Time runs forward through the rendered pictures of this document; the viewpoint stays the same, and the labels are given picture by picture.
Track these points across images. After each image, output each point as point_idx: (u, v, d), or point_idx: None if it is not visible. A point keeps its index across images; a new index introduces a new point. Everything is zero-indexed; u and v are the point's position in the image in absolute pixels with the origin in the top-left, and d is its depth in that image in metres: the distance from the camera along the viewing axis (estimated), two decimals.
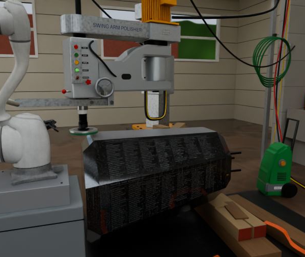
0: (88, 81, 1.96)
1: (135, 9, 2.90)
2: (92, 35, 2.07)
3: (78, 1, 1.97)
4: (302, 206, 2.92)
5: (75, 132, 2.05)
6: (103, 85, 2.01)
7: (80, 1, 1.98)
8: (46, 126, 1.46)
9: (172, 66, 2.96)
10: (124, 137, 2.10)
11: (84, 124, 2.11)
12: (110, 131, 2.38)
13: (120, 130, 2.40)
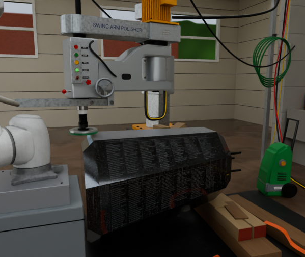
0: (88, 81, 1.96)
1: (135, 9, 2.90)
2: (92, 35, 2.07)
3: (78, 1, 1.97)
4: (302, 206, 2.92)
5: (95, 130, 2.11)
6: (103, 85, 2.01)
7: (80, 1, 1.98)
8: None
9: (172, 66, 2.96)
10: (124, 137, 2.10)
11: (84, 124, 2.11)
12: (110, 131, 2.38)
13: (120, 130, 2.40)
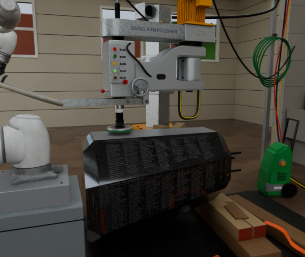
0: (126, 81, 2.08)
1: None
2: (130, 38, 2.19)
3: (117, 5, 2.10)
4: (302, 206, 2.92)
5: (130, 128, 2.23)
6: (138, 84, 2.12)
7: (119, 6, 2.11)
8: None
9: None
10: (124, 137, 2.10)
11: (120, 122, 2.24)
12: None
13: None
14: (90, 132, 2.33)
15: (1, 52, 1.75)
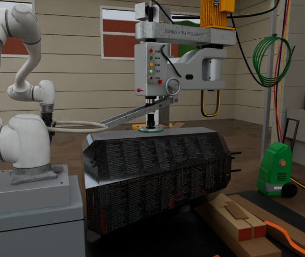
0: (160, 81, 2.21)
1: (135, 9, 2.90)
2: (161, 41, 2.32)
3: (151, 9, 2.22)
4: (302, 206, 2.92)
5: (163, 128, 2.41)
6: (171, 84, 2.25)
7: (153, 10, 2.23)
8: (49, 131, 1.91)
9: None
10: (124, 137, 2.10)
11: (152, 123, 2.37)
12: (110, 131, 2.38)
13: (120, 130, 2.40)
14: None
15: (46, 104, 1.84)
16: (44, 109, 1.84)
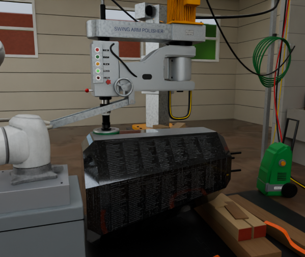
0: (108, 81, 2.11)
1: (135, 9, 2.90)
2: (116, 39, 2.22)
3: (103, 7, 2.14)
4: (302, 206, 2.92)
5: (93, 130, 2.29)
6: (121, 84, 2.14)
7: (104, 7, 2.14)
8: None
9: None
10: (124, 137, 2.10)
11: (106, 124, 2.28)
12: None
13: (120, 130, 2.40)
14: (90, 132, 2.33)
15: None
16: None
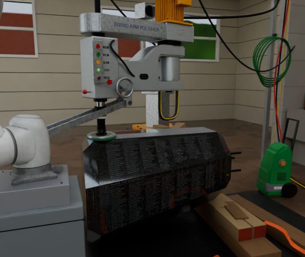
0: (110, 81, 1.93)
1: (135, 9, 2.90)
2: (111, 35, 2.04)
3: None
4: (302, 206, 2.92)
5: (96, 132, 2.20)
6: (123, 85, 1.98)
7: (99, 0, 1.94)
8: None
9: None
10: (124, 137, 2.10)
11: (103, 128, 2.08)
12: (110, 131, 2.38)
13: (120, 130, 2.40)
14: (90, 132, 2.33)
15: None
16: None
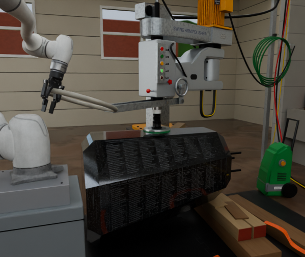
0: (170, 81, 2.09)
1: (135, 9, 2.90)
2: (166, 38, 2.20)
3: (158, 5, 2.08)
4: (302, 206, 2.92)
5: (167, 130, 2.19)
6: (181, 84, 2.15)
7: (159, 5, 2.09)
8: (55, 95, 1.59)
9: None
10: (124, 137, 2.10)
11: (159, 123, 2.22)
12: (110, 131, 2.38)
13: (120, 130, 2.40)
14: (90, 132, 2.33)
15: (61, 61, 1.55)
16: (57, 67, 1.54)
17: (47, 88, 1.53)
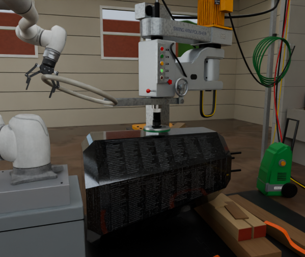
0: (170, 81, 2.09)
1: (135, 9, 2.90)
2: (166, 38, 2.20)
3: (158, 5, 2.08)
4: (302, 206, 2.92)
5: (161, 129, 2.16)
6: (181, 84, 2.15)
7: (159, 5, 2.09)
8: (52, 81, 1.69)
9: None
10: (124, 137, 2.10)
11: (159, 122, 2.22)
12: (110, 131, 2.38)
13: (120, 130, 2.40)
14: (90, 132, 2.33)
15: (50, 48, 1.64)
16: (46, 53, 1.64)
17: (32, 70, 1.63)
